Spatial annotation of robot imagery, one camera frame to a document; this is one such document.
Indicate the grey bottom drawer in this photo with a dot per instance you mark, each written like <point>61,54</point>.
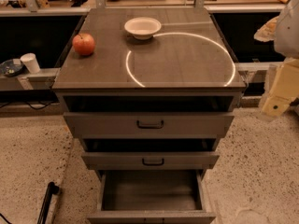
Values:
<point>151,197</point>

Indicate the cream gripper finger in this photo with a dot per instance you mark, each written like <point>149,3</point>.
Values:
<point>274,106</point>

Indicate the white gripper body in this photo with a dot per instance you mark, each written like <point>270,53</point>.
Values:
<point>288,32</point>

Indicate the white paper cup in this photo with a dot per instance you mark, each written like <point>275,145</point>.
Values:
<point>31,63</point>

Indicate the red apple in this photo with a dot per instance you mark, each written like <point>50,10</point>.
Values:
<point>83,44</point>

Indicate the grey drawer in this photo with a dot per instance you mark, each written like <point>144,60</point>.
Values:
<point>147,125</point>
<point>150,160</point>
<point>151,197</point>

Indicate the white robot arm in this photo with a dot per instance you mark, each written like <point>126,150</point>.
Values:
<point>284,31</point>

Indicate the grey top drawer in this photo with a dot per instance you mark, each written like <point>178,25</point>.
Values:
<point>147,125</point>

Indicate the grey metal rail shelf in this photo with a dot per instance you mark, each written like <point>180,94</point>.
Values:
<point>43,80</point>

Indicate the black bar on floor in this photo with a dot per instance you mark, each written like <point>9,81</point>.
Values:
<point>51,190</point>

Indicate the white paper bowl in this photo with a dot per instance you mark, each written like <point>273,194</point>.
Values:
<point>142,28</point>

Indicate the grey middle drawer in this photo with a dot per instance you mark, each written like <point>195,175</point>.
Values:
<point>150,160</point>

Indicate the grey drawer cabinet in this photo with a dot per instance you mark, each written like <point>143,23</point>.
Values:
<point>185,67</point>

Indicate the dark blue plate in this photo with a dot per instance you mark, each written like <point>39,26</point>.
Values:
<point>11,68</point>

